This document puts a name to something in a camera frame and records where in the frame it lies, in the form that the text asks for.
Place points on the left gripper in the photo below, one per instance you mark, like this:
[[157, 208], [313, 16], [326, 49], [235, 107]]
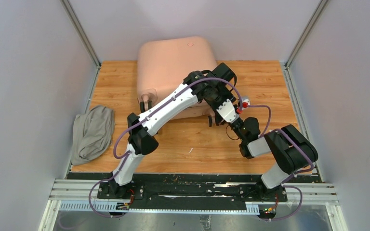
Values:
[[227, 95]]

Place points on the pink hard-shell suitcase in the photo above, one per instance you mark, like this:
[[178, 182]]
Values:
[[163, 64]]

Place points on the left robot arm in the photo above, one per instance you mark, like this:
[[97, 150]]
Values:
[[208, 86]]

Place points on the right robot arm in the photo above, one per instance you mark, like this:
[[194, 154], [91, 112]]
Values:
[[291, 150]]

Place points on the grey cloth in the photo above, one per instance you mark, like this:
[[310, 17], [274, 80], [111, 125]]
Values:
[[92, 134]]

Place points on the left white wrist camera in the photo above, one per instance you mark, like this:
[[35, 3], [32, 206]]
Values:
[[227, 112]]

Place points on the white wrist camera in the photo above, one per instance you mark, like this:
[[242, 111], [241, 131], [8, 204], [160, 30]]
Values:
[[227, 112], [245, 102]]

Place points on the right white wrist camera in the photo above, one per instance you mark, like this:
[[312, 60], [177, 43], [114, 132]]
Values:
[[245, 102]]

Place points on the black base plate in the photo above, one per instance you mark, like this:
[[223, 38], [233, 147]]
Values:
[[183, 192]]

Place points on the aluminium frame rail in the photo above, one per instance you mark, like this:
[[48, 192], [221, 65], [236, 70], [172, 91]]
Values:
[[67, 195]]

